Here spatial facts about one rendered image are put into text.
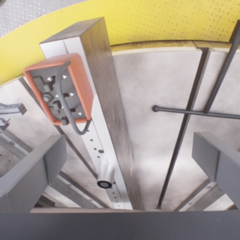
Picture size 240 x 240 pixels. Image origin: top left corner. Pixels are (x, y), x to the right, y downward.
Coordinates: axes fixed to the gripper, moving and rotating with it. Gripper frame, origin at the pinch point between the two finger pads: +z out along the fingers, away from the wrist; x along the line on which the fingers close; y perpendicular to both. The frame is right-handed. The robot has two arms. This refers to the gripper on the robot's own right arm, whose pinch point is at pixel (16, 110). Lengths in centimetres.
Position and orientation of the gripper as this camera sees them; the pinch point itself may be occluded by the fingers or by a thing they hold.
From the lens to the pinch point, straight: 55.6
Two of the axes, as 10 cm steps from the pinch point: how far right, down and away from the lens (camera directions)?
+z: 9.8, -0.7, -2.1
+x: -1.8, -7.7, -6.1
